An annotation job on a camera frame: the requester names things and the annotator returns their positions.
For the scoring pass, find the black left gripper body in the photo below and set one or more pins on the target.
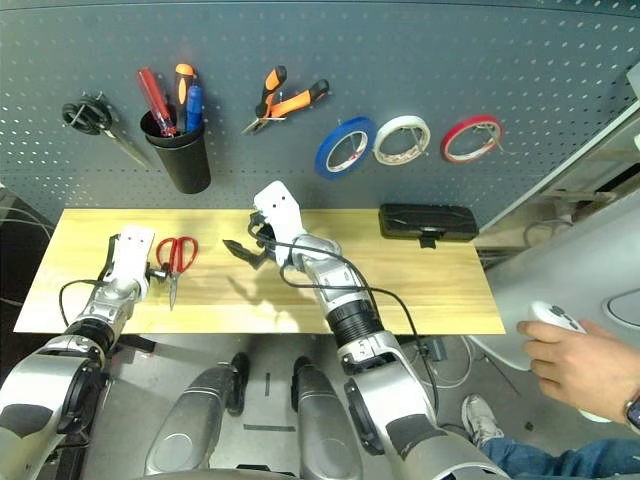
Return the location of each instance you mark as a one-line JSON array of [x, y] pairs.
[[159, 276]]

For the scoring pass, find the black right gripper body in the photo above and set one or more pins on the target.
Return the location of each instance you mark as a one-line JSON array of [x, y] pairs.
[[267, 242]]

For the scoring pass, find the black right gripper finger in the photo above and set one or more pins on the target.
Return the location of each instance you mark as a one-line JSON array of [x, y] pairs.
[[257, 223], [247, 252]]

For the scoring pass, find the blue tape roll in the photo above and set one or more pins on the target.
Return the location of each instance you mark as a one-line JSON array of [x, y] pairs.
[[322, 155]]

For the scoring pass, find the orange black needle-nose pliers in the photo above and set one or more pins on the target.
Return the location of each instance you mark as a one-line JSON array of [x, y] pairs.
[[295, 102]]

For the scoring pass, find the white handheld controller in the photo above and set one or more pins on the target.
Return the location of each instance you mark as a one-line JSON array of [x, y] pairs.
[[550, 315]]

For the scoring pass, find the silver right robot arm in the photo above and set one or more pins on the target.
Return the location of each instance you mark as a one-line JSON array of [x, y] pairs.
[[350, 320]]

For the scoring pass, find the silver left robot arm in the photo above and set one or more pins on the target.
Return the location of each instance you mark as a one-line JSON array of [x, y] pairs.
[[50, 380]]

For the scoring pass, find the dark grey pegboard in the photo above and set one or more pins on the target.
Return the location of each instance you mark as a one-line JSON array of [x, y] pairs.
[[350, 40]]

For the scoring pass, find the person's bare hand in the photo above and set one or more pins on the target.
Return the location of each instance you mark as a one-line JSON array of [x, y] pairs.
[[585, 365]]

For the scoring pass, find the black plastic cup holder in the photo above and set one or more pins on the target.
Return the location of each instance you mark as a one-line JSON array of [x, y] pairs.
[[185, 165]]

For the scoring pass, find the black low cabinet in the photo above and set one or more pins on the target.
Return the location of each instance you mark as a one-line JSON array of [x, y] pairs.
[[20, 280]]

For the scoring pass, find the white tape roll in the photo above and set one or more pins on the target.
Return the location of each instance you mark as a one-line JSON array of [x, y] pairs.
[[380, 145]]

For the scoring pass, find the silver robot left leg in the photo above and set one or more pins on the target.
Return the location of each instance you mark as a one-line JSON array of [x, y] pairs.
[[190, 425]]

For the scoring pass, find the silver robot leg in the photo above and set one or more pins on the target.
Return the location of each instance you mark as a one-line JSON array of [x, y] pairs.
[[190, 425], [325, 430]]

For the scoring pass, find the black plastic tool case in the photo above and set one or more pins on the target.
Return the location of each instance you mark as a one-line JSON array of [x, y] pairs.
[[425, 220]]

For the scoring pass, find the silver robot right leg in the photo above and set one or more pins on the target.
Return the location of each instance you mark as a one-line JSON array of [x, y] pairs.
[[325, 430]]

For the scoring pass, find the red tape roll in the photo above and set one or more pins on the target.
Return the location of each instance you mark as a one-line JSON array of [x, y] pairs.
[[446, 145]]

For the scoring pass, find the grey robot torso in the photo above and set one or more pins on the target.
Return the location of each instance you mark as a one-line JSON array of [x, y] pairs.
[[235, 475]]

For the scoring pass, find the white grey sneaker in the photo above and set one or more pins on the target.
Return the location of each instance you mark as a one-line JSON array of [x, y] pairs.
[[477, 420]]

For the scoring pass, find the white moulded plastic shell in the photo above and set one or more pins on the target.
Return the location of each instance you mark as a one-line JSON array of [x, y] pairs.
[[575, 260]]

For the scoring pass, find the blue jeans leg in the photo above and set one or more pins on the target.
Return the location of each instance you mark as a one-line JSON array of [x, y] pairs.
[[550, 460]]

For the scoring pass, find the dark wrist watch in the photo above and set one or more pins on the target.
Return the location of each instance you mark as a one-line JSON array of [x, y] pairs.
[[634, 412]]

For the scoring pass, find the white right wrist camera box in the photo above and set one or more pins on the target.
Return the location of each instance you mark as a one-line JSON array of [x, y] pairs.
[[280, 210]]

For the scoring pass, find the white pegboard frame post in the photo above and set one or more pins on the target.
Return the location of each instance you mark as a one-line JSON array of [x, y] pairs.
[[560, 165]]

